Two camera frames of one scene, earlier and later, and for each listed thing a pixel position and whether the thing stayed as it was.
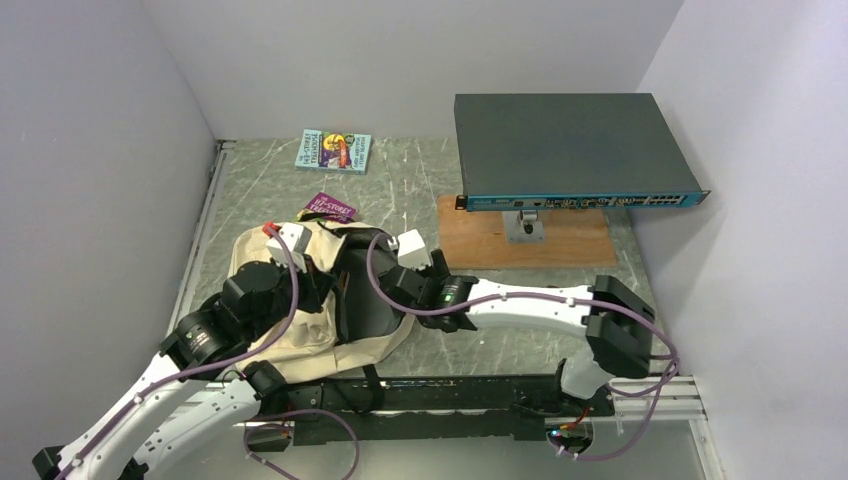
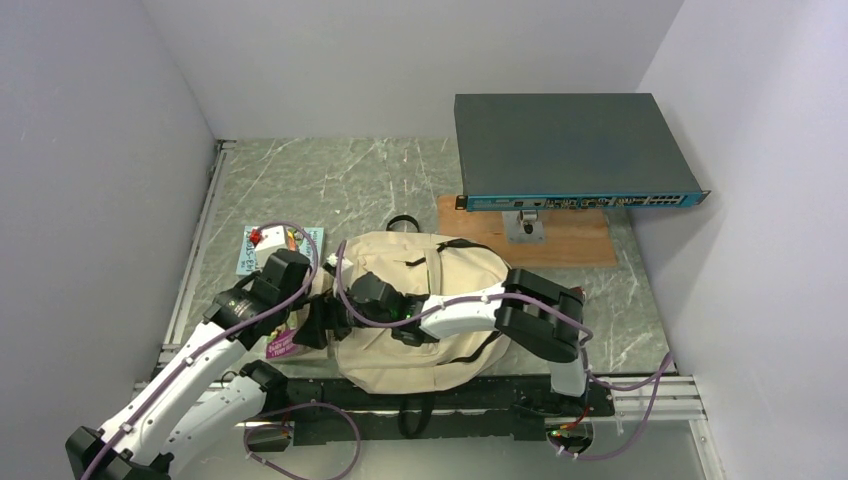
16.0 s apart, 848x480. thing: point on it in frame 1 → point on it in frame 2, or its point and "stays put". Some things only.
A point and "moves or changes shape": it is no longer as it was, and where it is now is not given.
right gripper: (436, 269) → (324, 316)
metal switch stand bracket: (523, 227) stays put
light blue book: (333, 151) → (308, 239)
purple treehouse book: (332, 208) → (282, 346)
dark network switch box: (568, 151) stays put
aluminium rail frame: (197, 225) stays put
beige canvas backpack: (338, 341) moves or changes shape
